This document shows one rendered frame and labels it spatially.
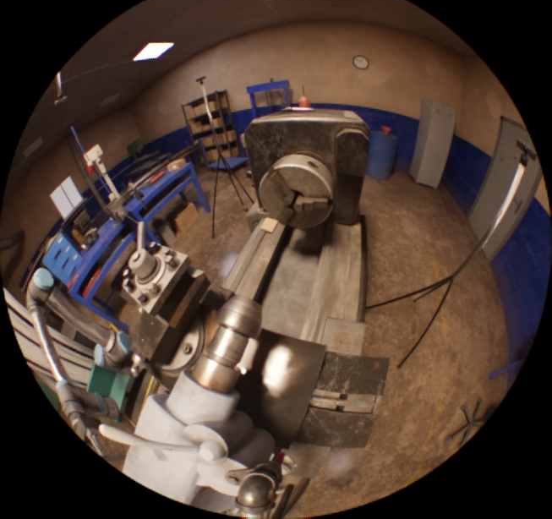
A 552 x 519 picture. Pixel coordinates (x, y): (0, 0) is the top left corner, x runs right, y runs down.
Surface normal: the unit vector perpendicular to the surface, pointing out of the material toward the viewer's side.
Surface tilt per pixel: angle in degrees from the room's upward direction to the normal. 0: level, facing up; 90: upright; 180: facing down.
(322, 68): 90
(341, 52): 90
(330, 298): 0
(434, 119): 90
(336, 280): 0
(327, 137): 90
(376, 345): 0
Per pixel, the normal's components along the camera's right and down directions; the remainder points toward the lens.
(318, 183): -0.33, 0.72
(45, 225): 0.94, 0.16
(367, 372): -0.12, -0.67
